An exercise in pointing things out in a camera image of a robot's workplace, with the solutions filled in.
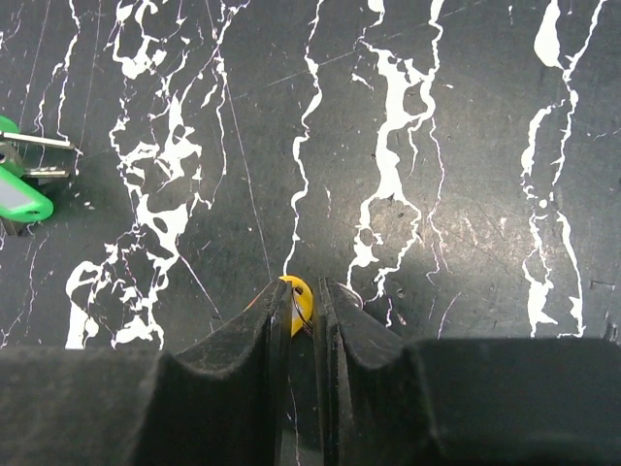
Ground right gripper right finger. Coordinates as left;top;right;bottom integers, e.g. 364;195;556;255
317;279;620;465

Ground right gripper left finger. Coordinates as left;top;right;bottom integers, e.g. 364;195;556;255
1;280;293;465

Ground yellow tag with key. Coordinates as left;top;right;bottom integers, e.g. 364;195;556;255
279;275;314;337

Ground green key tag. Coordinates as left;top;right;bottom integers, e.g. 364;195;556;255
0;168;54;223
0;116;19;146

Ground silver key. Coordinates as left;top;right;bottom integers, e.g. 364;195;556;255
0;131;76;150
1;144;71;180

